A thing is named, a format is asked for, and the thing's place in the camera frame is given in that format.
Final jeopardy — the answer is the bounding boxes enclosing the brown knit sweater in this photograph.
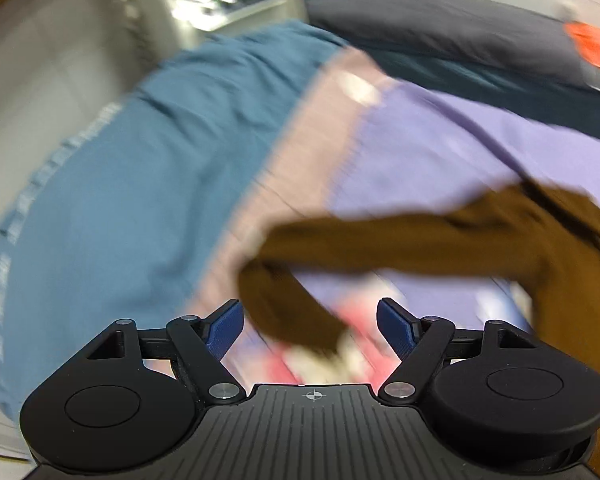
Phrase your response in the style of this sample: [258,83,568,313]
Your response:
[237,180,600,477]

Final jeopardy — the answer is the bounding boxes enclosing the purple floral bed sheet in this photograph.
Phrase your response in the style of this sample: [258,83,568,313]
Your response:
[188,49,600,386]

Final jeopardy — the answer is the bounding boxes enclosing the orange towel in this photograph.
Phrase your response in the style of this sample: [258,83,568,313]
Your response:
[564,22,600,69]

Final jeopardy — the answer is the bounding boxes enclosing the dark grey blanket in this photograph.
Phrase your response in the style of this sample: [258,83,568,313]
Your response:
[306,0,600,92]

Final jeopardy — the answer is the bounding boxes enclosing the teal blue duvet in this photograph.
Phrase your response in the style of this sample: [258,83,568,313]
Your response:
[0,21,346,419]

